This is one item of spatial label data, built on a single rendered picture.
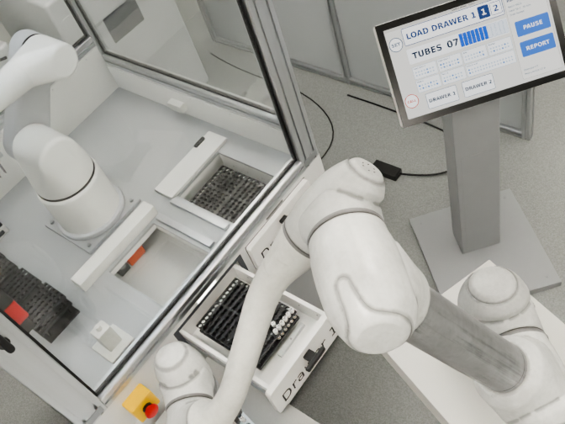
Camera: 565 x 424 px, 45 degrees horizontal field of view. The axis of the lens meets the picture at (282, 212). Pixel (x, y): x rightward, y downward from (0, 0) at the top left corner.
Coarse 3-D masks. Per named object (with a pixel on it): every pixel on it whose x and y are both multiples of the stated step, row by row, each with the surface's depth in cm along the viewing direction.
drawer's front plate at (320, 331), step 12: (324, 312) 174; (324, 324) 173; (312, 336) 171; (324, 336) 176; (300, 348) 170; (312, 348) 173; (288, 360) 168; (300, 360) 170; (288, 372) 167; (300, 372) 172; (276, 384) 165; (288, 384) 170; (300, 384) 175; (276, 396) 167; (276, 408) 170
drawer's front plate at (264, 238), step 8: (304, 184) 203; (296, 192) 202; (288, 200) 200; (296, 200) 203; (280, 208) 200; (288, 208) 201; (272, 216) 198; (280, 216) 199; (272, 224) 197; (280, 224) 200; (264, 232) 196; (272, 232) 199; (256, 240) 194; (264, 240) 197; (272, 240) 200; (248, 248) 193; (256, 248) 195; (264, 248) 198; (256, 256) 197; (264, 256) 200; (256, 264) 198
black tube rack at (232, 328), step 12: (228, 288) 190; (240, 288) 189; (216, 300) 188; (228, 300) 187; (240, 300) 190; (216, 312) 190; (228, 312) 185; (240, 312) 184; (276, 312) 181; (204, 324) 185; (216, 324) 187; (228, 324) 186; (216, 336) 181; (228, 336) 184; (228, 348) 181; (264, 348) 179; (276, 348) 179; (264, 360) 177
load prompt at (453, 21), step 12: (492, 0) 195; (456, 12) 196; (468, 12) 196; (480, 12) 196; (492, 12) 196; (420, 24) 197; (432, 24) 197; (444, 24) 197; (456, 24) 196; (468, 24) 196; (408, 36) 197; (420, 36) 197; (432, 36) 197
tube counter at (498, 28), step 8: (488, 24) 196; (496, 24) 196; (504, 24) 196; (464, 32) 197; (472, 32) 197; (480, 32) 197; (488, 32) 197; (496, 32) 197; (504, 32) 197; (448, 40) 197; (456, 40) 197; (464, 40) 197; (472, 40) 197; (480, 40) 197; (448, 48) 198; (456, 48) 198
